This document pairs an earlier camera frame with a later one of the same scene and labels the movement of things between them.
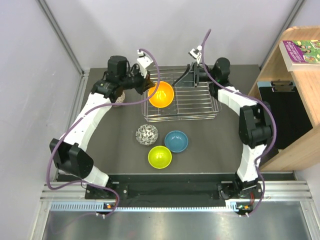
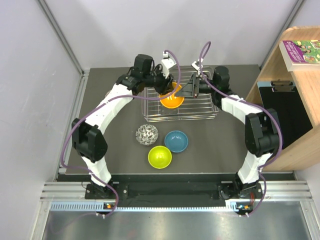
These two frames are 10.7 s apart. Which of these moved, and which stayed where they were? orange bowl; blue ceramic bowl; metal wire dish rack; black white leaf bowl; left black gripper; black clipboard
Moved: left black gripper; orange bowl
Stayed: blue ceramic bowl; black white leaf bowl; black clipboard; metal wire dish rack
